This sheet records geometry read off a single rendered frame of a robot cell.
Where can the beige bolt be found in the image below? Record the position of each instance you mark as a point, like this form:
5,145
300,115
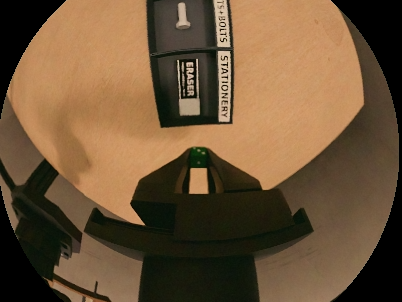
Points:
182,24

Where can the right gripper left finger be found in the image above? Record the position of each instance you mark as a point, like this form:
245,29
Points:
169,177

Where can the black and white eraser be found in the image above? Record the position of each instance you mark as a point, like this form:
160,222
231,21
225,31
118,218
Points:
188,86

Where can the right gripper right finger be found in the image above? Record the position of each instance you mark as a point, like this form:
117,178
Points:
228,177

